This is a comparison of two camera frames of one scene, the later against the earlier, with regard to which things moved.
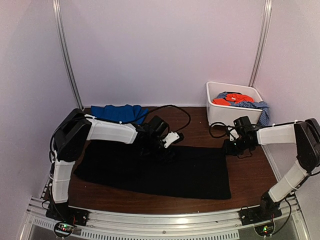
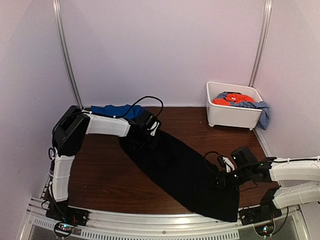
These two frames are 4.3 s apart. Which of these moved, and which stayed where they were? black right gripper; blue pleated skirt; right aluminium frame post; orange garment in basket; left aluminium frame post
Moved: black right gripper
Stayed: left aluminium frame post; orange garment in basket; blue pleated skirt; right aluminium frame post
